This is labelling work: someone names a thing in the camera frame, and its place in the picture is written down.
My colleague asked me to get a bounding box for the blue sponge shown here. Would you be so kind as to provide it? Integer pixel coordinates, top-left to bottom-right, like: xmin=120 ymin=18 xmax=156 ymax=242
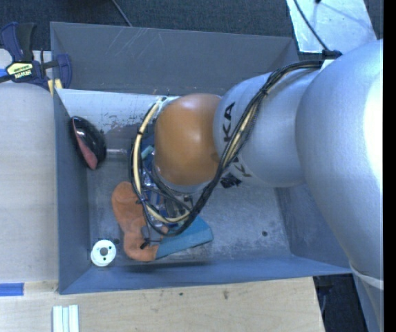
xmin=153 ymin=215 xmax=215 ymax=260

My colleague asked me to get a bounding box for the white round ring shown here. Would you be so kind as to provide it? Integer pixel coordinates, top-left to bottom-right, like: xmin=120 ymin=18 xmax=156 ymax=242
xmin=90 ymin=239 xmax=117 ymax=268

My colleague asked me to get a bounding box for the black and red oval brush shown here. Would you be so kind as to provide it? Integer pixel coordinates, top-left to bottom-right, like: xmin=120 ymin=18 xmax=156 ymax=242
xmin=69 ymin=116 xmax=108 ymax=171

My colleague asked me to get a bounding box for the orange cloth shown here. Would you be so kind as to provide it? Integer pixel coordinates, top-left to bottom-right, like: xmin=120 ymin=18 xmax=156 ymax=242
xmin=111 ymin=181 xmax=169 ymax=263

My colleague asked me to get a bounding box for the grey metal bin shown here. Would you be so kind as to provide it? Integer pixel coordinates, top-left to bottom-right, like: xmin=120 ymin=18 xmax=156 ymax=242
xmin=49 ymin=21 xmax=355 ymax=295

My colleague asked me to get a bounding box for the pale wood board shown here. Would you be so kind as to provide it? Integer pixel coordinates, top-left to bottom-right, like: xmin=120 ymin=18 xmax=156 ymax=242
xmin=0 ymin=80 xmax=60 ymax=284

